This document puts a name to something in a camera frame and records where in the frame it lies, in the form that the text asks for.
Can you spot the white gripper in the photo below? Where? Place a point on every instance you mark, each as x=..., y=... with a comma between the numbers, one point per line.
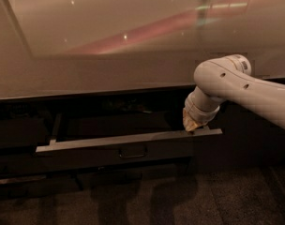
x=198, y=113

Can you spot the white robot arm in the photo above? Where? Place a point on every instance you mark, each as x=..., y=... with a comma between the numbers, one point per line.
x=229, y=78

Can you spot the dark left top drawer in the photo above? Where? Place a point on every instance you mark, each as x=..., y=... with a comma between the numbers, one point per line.
x=22, y=132

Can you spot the dark left middle drawer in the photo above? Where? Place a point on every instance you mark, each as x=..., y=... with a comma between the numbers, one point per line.
x=19, y=163

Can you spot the dark left bottom drawer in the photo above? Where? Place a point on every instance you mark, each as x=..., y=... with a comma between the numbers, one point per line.
x=38, y=186

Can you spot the dark right cabinet door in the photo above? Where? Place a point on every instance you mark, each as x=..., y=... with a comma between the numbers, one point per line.
x=247, y=140

